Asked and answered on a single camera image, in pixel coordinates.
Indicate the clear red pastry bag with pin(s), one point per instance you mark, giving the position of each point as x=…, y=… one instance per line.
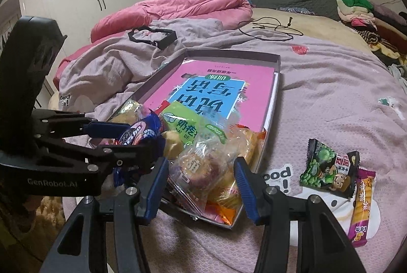
x=203, y=163

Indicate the green pea snack packet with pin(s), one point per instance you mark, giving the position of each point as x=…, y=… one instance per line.
x=328, y=171

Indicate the pink quilt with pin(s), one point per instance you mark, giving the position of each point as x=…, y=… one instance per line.
x=229, y=12

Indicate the lilac bed sheet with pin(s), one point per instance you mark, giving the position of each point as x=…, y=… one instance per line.
x=345, y=98

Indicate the green milk snack packet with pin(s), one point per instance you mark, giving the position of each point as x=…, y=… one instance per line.
x=186, y=122

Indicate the pile of folded clothes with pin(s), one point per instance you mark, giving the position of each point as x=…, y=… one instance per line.
x=382, y=29

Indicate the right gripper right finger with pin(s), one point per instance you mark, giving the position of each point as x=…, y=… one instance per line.
x=323, y=245

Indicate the pink Chinese picture book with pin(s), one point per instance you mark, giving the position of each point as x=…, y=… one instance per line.
x=226, y=88

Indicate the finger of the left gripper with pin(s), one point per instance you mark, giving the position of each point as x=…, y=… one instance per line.
x=138, y=159
x=105, y=130

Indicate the beige plush toy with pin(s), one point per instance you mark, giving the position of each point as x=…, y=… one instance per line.
x=48, y=222

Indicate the purple orange wafer bar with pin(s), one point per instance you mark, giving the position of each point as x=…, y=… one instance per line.
x=358, y=230

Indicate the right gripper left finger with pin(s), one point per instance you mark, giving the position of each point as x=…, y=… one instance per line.
x=81, y=244

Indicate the black plastic frame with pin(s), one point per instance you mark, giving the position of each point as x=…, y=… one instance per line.
x=160, y=38

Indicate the orange biscuit packet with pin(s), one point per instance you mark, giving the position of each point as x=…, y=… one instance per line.
x=241, y=171

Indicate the blue Oreo packet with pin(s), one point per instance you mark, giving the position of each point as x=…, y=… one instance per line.
x=145, y=131

